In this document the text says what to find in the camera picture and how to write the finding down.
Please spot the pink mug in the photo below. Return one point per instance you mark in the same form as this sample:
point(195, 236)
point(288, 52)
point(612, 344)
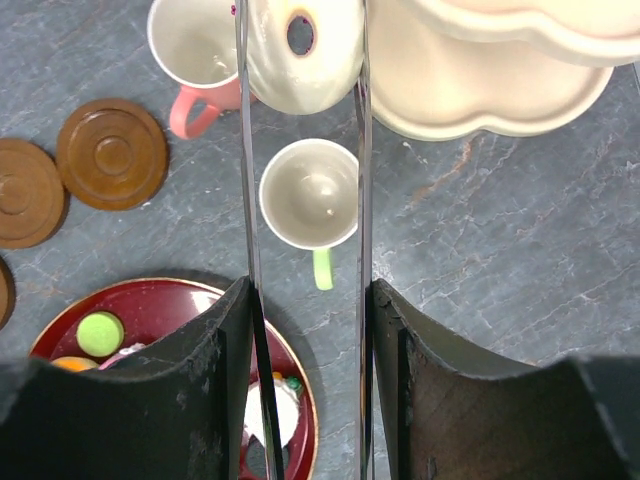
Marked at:
point(194, 42)

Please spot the white cream cake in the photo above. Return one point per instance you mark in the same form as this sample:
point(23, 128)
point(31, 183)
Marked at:
point(287, 390)

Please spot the dark red round tray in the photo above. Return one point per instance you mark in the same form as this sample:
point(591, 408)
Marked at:
point(151, 308)

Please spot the brown coaster middle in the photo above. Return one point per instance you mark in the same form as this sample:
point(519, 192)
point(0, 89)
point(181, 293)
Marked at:
point(33, 199)

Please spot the white ring donut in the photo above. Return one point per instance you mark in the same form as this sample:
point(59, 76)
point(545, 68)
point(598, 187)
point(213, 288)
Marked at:
point(308, 83)

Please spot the brown coaster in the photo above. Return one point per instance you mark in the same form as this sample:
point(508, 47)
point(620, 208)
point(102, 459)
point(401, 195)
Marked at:
point(33, 199)
point(7, 294)
point(112, 154)

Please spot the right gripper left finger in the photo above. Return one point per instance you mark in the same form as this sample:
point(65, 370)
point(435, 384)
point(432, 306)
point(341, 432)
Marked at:
point(174, 410)

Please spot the cream three tier stand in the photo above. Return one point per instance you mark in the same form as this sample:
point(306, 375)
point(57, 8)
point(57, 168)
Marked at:
point(443, 69)

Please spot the green mug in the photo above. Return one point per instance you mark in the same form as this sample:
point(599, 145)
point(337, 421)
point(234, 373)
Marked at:
point(308, 197)

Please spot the orange glazed donut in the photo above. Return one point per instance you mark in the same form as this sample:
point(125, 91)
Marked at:
point(75, 363)

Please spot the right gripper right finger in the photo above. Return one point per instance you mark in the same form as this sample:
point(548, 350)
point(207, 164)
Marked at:
point(454, 410)

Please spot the green macaron upper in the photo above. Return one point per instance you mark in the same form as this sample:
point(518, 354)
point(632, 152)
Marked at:
point(100, 334)

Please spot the pink swirl cake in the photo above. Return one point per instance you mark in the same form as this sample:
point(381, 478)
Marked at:
point(121, 354)

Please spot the metal tongs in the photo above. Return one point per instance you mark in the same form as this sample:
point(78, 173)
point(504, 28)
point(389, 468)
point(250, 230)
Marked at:
point(361, 92)

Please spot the brown coaster right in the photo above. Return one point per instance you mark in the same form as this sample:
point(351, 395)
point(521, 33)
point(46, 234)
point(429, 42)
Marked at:
point(112, 154)

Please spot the brown coaster left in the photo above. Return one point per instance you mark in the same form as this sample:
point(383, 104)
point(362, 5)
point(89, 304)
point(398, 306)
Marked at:
point(7, 294)

